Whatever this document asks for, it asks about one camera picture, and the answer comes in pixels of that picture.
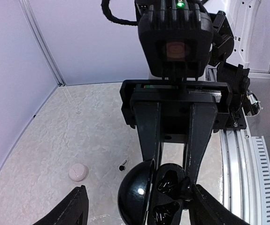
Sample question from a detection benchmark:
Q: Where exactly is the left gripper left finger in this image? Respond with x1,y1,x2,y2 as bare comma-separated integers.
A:
33,185,89,225

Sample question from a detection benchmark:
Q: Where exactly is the right aluminium frame post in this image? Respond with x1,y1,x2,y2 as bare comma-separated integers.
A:
19,0,66,87

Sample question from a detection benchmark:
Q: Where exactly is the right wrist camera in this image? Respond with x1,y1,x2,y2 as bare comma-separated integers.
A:
138,9,213,79

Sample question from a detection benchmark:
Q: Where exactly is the pink round case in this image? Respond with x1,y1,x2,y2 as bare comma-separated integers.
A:
69,163,89,182

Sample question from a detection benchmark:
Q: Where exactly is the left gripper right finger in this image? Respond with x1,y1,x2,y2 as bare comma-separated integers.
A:
189,184,248,225

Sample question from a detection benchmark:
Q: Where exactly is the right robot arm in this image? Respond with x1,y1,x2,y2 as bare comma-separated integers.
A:
120,0,255,185

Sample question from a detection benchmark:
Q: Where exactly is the front aluminium rail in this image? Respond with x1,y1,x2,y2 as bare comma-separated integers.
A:
199,72,270,225

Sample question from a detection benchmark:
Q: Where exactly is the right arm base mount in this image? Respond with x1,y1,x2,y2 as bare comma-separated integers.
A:
216,62,261,130

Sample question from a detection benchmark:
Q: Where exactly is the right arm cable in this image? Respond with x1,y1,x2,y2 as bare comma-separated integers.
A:
101,0,140,26

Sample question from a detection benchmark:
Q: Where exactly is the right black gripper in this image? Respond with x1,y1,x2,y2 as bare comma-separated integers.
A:
120,80,231,184

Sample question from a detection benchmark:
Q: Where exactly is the black earbud charging case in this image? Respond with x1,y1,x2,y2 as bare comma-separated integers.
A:
117,160,189,225

